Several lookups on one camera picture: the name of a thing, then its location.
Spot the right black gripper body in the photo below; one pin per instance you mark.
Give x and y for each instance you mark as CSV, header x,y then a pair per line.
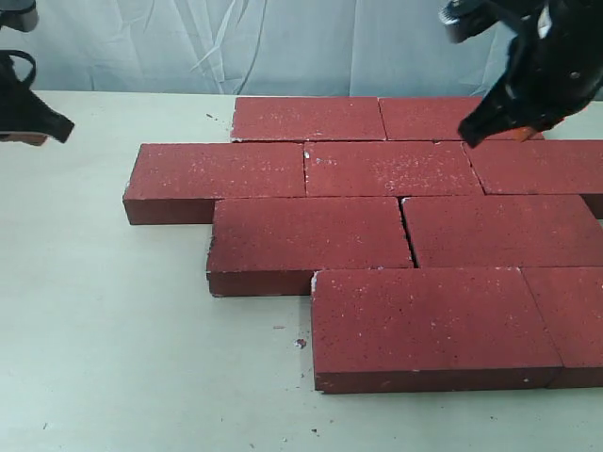
x,y
555,67

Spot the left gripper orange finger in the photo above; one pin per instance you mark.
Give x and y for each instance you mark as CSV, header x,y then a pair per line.
x,y
28,139

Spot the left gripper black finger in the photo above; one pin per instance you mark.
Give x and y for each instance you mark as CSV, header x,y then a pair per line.
x,y
46,121

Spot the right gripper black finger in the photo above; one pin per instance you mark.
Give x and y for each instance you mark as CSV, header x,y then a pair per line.
x,y
496,113

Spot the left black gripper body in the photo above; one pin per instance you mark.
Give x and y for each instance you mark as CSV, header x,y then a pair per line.
x,y
19,105

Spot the red brick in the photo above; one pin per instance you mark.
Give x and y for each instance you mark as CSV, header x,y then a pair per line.
x,y
506,230
570,302
307,119
428,330
425,118
541,167
388,168

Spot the red brick diagonal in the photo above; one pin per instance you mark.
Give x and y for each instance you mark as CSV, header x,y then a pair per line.
x,y
274,246

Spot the grey backdrop cloth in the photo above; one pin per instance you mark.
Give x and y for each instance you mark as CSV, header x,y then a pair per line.
x,y
273,47

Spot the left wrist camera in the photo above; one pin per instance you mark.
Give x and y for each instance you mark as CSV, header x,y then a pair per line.
x,y
20,15

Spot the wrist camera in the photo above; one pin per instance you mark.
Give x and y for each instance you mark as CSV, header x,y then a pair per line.
x,y
469,18
20,15

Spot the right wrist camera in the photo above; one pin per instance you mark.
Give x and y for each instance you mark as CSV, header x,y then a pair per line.
x,y
469,18

